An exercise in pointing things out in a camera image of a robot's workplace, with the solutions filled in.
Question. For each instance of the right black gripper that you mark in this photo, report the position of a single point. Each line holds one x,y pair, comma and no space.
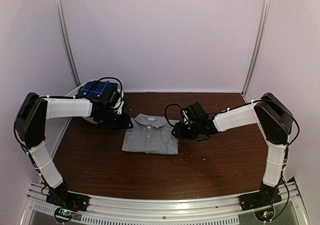
180,132

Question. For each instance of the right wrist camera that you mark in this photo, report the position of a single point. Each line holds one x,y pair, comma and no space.
184,116

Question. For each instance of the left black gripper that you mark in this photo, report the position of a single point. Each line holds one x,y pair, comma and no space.
123,124

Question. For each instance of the front aluminium rail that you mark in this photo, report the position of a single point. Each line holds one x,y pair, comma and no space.
220,210

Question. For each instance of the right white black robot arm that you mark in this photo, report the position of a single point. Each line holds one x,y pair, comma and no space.
269,112

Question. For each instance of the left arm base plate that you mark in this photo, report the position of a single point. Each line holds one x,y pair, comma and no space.
68,208

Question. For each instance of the aluminium frame post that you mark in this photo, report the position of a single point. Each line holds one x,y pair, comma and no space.
263,20
66,42

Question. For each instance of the left aluminium frame post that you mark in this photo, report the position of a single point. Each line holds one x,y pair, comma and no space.
66,42

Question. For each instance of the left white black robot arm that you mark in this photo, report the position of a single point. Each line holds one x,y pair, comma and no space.
36,111

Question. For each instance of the grey long sleeve shirt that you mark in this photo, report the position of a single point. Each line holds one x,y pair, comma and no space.
151,135

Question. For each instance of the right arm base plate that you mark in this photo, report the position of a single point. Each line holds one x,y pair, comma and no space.
262,204

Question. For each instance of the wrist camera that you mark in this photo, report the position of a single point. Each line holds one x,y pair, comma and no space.
119,106
184,116

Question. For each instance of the blue plaid shirt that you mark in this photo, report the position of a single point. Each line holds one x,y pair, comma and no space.
95,88

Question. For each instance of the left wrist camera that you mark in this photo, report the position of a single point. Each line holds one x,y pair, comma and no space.
119,106

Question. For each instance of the right aluminium frame post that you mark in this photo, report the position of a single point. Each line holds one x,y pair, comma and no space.
263,20

